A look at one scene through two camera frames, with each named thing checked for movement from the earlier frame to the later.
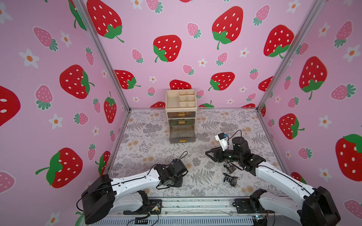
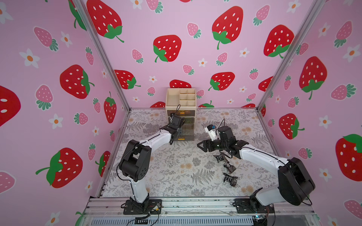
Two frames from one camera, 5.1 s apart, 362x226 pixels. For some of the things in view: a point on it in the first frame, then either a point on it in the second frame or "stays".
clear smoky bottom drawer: [182, 131] stays
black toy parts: [229, 179] stays
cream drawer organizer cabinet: [181, 105] stays
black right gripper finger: [216, 154] → [208, 144]
